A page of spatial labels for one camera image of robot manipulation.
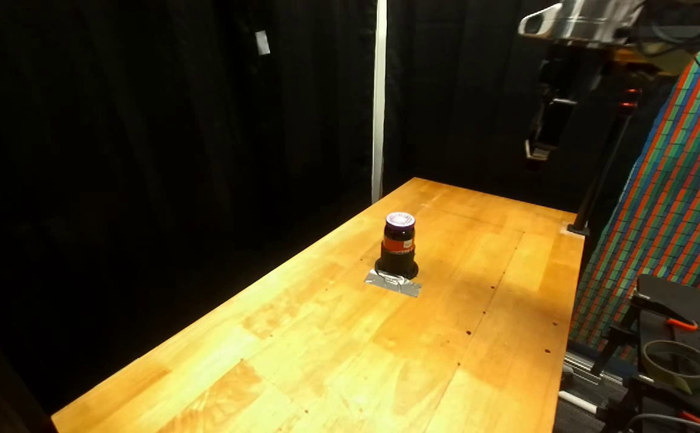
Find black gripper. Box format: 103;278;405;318
524;95;583;163

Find dark jar with orange band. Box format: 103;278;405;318
376;209;422;281

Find multicoloured woven cloth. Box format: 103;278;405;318
573;0;700;351

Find white vertical pole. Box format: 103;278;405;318
369;0;390;204

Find gray tape patch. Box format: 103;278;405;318
364;267;423;302

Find black perforated board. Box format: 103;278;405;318
603;275;700;429

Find gray tape roll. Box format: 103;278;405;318
639;338;700;395

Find small white tag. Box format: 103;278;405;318
252;29;275;57

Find black curtain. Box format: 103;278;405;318
0;0;688;433

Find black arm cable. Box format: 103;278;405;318
636;12;700;91

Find orange handled clamp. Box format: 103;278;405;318
636;292;700;335

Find aluminium frame rail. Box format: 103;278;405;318
558;349;632;419

